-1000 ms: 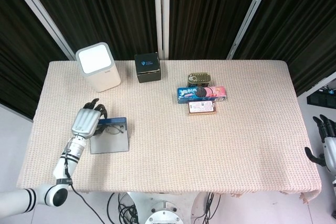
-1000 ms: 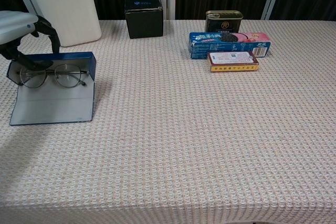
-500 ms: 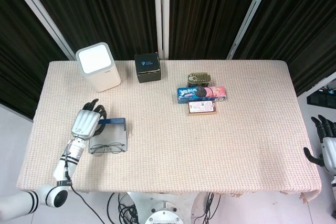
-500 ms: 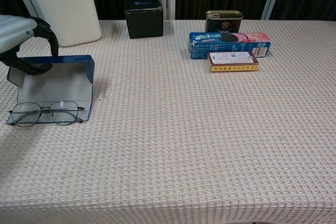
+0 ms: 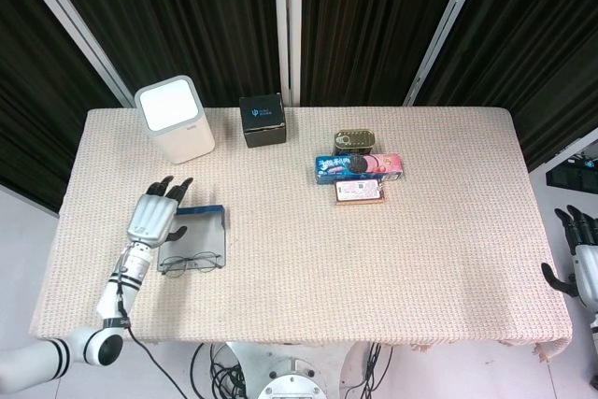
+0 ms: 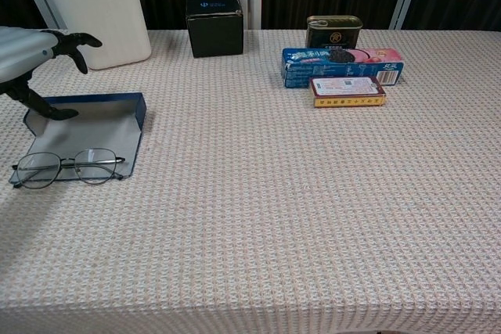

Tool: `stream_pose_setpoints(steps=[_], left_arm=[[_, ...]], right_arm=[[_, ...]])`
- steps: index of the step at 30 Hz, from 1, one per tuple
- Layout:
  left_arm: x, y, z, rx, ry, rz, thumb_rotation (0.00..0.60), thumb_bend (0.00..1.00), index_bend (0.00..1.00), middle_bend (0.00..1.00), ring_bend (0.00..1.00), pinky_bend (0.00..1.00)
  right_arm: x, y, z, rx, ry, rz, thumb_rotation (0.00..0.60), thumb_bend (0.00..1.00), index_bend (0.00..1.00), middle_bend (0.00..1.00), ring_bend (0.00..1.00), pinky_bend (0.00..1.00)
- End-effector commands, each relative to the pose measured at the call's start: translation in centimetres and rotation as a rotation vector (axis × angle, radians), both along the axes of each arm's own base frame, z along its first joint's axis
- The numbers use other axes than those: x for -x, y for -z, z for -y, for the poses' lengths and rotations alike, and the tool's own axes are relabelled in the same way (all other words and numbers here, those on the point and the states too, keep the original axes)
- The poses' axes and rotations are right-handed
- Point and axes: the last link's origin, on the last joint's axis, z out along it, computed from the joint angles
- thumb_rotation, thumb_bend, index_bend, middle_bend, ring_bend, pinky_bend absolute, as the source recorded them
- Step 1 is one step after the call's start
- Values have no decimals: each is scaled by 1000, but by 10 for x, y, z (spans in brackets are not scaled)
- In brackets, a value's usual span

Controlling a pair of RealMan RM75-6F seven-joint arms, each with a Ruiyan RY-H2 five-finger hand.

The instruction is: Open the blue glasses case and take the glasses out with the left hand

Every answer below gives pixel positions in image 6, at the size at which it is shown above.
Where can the olive luncheon meat tin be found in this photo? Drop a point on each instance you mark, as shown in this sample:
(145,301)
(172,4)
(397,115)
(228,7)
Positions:
(332,34)

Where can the thin metal frame eyeglasses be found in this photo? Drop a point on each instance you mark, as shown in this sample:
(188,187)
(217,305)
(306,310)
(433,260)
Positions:
(39,169)

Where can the black cube cardboard box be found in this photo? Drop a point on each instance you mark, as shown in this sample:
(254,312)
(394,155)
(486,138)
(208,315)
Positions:
(215,33)

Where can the blue pink cookie box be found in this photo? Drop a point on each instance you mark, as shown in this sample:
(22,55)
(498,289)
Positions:
(336,66)

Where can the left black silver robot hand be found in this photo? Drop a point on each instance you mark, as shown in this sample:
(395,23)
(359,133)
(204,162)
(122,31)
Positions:
(19,52)

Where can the dark blue glasses case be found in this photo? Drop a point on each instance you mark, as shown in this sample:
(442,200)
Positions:
(98,134)

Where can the white square trash bin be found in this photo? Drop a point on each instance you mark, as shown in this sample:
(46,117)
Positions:
(105,25)

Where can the small yellow red medicine box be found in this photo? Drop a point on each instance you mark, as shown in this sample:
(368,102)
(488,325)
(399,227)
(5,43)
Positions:
(348,91)

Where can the beige waffle tablecloth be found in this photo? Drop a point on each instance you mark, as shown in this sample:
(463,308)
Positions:
(293,212)

